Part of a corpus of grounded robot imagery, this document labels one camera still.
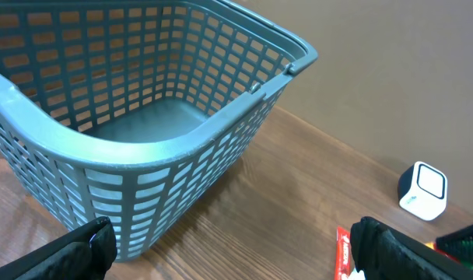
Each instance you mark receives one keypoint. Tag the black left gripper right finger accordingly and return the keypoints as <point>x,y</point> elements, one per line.
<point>385,253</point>

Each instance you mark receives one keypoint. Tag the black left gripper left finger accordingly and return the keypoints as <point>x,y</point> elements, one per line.
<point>87,252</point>

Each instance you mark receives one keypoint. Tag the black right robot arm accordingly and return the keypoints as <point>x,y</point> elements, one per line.
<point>458,244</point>

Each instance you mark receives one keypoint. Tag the white barcode scanner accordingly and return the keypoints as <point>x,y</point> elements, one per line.
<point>422,191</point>

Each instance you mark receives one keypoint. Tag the mint green wipes packet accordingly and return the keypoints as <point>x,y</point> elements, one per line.
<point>357,275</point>

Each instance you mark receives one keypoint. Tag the red Nescafe stick sachet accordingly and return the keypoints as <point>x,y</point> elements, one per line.
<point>342,260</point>

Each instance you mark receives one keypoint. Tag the grey plastic shopping basket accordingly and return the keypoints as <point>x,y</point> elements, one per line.
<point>133,109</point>

